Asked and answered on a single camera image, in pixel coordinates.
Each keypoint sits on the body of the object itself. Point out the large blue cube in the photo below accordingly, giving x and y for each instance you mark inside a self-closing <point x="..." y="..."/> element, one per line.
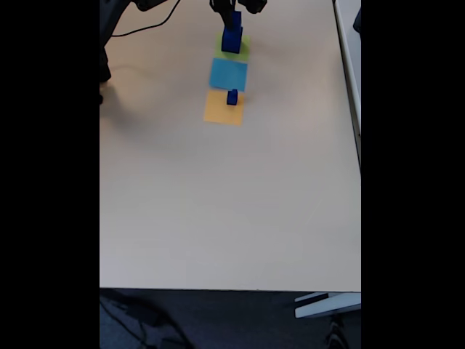
<point x="231" y="41"/>

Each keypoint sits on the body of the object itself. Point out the dark object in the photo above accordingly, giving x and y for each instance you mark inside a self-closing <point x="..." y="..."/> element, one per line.
<point x="357" y="20"/>

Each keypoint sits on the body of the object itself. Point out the white table foot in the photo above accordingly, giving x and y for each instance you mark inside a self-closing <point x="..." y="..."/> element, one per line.
<point x="327" y="307"/>

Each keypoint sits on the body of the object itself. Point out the green paper square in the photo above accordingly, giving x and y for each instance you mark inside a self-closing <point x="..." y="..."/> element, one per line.
<point x="246" y="49"/>

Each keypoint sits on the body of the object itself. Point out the black camera box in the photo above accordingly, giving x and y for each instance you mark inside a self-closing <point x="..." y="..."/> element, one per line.
<point x="254" y="5"/>

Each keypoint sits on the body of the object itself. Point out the light blue paper square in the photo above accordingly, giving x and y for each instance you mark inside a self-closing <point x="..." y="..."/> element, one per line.
<point x="229" y="74"/>

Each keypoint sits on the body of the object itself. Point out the small blue cube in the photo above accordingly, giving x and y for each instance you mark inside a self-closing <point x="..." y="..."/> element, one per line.
<point x="232" y="100"/>

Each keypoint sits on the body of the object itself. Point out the white adjacent table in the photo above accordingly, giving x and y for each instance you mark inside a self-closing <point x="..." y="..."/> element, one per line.
<point x="348" y="54"/>

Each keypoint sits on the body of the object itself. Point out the medium blue cube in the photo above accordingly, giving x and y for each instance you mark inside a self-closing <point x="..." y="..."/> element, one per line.
<point x="237" y="20"/>

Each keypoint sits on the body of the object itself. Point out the orange paper square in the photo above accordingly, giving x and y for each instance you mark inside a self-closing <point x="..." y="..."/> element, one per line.
<point x="218" y="112"/>

